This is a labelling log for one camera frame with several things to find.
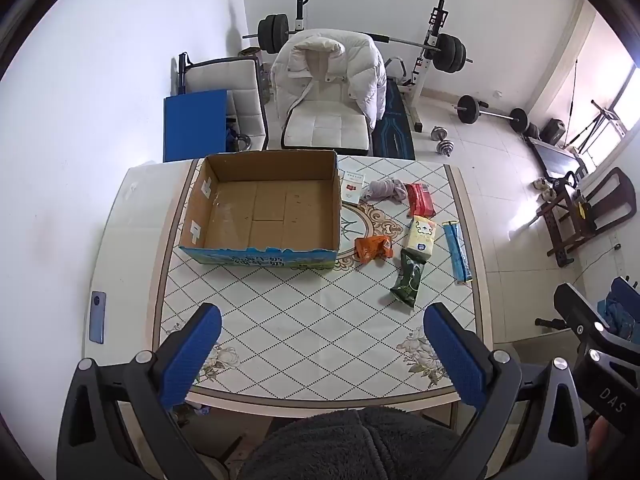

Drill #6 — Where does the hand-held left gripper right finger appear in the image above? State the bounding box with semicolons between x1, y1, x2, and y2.
423;302;590;480

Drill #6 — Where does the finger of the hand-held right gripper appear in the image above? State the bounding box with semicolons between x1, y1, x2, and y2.
553;282;613;347

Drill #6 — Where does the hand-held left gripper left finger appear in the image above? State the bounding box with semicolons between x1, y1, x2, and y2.
56;303;223;480

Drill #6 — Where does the person's right hand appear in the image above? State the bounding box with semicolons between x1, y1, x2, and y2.
587;415;613;462

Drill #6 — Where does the blue cloth pile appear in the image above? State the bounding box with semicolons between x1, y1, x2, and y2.
604;276;640;347

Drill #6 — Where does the green wet wipes packet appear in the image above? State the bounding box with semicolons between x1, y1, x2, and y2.
389;248;425;310

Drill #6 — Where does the long blue tissue packet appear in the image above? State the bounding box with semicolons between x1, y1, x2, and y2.
441;220;474;284

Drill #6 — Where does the blue smartphone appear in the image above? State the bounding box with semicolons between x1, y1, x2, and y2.
88;290;106;345

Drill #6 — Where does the dark wooden chair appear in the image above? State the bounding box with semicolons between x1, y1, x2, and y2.
537;167;639;267

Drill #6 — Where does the yellow white tissue pack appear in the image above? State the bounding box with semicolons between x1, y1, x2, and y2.
402;215;438;260

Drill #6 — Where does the orange snack packet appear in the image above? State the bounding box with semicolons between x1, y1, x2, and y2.
354;235;395;264

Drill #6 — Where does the person's grey fleece garment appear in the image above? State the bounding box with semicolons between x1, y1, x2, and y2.
238;406;461;480

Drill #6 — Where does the red tissue packet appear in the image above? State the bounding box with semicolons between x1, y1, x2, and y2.
405;183;435;219

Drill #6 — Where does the open cardboard box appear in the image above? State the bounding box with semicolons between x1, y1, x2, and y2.
179;149;343;270

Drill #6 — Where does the grey cloth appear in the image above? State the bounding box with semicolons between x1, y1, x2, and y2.
360;177;409;205

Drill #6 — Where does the black tripod stand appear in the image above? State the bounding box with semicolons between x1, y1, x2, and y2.
564;101;629;154

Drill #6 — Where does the white paper box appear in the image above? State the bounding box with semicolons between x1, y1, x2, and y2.
338;170;369;206

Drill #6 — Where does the window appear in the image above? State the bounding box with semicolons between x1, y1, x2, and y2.
584;59;640;162

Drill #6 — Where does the chrome dumbbell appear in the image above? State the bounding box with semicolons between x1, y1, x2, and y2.
430;126;454;157

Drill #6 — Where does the short barbell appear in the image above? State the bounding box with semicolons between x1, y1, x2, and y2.
454;93;530;135

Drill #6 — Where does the blue board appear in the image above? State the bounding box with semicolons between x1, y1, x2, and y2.
162;88;229;164

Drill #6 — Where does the blue black exercise mat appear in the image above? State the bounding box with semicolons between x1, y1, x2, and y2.
372;79;417;160

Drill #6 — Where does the white padded chair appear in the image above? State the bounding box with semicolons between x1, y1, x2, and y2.
280;77;374;157
178;52;269;154

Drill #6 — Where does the white down jacket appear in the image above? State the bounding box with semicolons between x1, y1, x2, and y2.
269;29;389;131

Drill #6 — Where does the white weight rack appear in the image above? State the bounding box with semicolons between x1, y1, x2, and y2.
292;0;449;134

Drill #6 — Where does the barbell with black plates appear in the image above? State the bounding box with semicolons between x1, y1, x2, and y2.
242;13;474;74

